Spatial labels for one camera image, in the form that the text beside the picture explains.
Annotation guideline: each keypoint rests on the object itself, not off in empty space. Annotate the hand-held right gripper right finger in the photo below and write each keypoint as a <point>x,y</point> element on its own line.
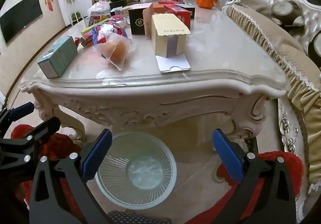
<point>228,157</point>

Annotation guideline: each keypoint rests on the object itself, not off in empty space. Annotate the black star-patterned slipper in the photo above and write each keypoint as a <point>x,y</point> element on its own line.
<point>140,217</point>

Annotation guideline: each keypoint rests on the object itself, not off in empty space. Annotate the white tissue pack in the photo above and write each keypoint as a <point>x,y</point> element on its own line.
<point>119,23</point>

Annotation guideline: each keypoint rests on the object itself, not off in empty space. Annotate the small red carton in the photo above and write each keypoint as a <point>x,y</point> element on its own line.
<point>87,39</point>

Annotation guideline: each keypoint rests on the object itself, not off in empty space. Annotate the person's right leg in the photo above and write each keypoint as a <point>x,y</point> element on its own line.
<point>288,163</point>

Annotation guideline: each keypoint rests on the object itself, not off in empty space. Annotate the red plastic snack packet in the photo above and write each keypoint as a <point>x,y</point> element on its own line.
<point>100,34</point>

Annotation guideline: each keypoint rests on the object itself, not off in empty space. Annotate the black wall television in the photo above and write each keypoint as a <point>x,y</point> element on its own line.
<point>20,19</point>

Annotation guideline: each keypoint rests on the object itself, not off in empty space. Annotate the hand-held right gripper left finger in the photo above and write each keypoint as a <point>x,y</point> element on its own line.
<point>97,157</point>

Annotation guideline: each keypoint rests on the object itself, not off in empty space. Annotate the white plastic bag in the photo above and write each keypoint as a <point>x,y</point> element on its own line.
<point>99,6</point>

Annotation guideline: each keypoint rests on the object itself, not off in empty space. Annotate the pale mesh wastebasket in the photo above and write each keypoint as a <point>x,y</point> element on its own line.
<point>112,189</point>

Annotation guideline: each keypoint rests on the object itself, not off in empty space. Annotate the flat red box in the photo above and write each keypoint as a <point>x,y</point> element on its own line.
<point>170,2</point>

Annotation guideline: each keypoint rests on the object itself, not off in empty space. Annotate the cream cardboard box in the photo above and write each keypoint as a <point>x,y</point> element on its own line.
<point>165,38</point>

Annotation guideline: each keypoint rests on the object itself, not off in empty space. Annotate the white plant stand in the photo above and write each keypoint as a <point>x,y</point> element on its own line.
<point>72,1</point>

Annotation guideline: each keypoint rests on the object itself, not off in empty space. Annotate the small orange box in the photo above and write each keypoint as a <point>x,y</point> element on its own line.
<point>158,9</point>

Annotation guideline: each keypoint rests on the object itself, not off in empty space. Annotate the white carved table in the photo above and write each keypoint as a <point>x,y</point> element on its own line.
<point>150,103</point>

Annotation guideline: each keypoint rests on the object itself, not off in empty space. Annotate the ornate beige sofa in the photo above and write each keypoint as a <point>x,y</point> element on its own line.
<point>270,46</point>

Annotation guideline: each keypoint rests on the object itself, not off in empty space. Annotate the dark box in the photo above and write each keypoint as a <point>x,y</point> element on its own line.
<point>190,11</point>

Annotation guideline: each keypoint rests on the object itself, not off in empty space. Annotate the black box with pink side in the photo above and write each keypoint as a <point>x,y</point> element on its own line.
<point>136,22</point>

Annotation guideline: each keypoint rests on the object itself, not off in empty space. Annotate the teal cardboard box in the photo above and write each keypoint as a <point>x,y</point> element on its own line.
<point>59,57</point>

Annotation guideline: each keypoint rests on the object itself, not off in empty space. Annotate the bun in plastic bag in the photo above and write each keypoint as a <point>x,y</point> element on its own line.
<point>115,51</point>

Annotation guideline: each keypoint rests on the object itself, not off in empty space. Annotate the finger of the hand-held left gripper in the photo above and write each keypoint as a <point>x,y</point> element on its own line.
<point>46,127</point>
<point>22,110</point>

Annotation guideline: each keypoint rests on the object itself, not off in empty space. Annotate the large red box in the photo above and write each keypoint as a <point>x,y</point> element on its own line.
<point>176,13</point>

